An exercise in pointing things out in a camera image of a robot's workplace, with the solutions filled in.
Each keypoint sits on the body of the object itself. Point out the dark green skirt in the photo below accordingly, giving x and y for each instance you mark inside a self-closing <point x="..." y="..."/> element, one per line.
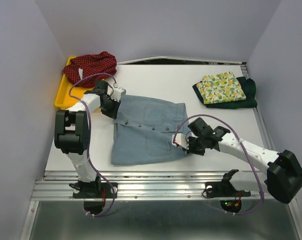
<point x="249" y="87"/>

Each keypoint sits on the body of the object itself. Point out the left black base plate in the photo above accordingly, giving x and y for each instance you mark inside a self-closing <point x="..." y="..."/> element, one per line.
<point x="98" y="199"/>

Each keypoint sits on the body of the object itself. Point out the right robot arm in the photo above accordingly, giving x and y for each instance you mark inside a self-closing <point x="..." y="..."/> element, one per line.
<point x="274" y="173"/>

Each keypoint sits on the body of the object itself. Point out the aluminium rail frame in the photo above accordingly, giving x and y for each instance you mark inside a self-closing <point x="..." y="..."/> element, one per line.
<point x="162" y="201"/>

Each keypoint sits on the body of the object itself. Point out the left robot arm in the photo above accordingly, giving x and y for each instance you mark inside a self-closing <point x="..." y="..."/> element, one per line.
<point x="73" y="136"/>

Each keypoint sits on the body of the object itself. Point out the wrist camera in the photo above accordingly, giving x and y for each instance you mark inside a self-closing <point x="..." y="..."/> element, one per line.
<point x="117" y="93"/>
<point x="180" y="140"/>

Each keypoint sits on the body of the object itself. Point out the lemon print skirt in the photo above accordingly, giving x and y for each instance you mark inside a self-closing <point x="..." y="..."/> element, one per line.
<point x="219" y="88"/>

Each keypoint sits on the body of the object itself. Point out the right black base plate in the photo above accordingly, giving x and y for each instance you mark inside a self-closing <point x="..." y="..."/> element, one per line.
<point x="218" y="189"/>

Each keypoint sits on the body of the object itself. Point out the red polka dot skirt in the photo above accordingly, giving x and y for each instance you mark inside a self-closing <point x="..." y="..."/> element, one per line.
<point x="90" y="67"/>

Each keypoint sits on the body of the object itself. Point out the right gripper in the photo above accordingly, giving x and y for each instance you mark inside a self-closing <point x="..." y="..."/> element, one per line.
<point x="191" y="150"/>

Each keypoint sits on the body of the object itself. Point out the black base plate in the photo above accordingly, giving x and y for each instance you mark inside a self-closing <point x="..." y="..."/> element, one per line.
<point x="98" y="199"/>
<point x="218" y="189"/>

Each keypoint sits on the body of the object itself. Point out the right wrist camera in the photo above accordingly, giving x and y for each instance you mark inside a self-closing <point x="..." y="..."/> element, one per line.
<point x="180" y="140"/>

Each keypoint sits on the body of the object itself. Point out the light blue denim skirt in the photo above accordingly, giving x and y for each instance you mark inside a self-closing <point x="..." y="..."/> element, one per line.
<point x="143" y="131"/>

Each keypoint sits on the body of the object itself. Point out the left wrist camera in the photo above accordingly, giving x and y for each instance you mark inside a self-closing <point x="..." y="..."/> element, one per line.
<point x="117" y="93"/>

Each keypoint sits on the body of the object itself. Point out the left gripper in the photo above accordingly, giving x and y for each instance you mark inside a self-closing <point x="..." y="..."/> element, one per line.
<point x="113" y="113"/>

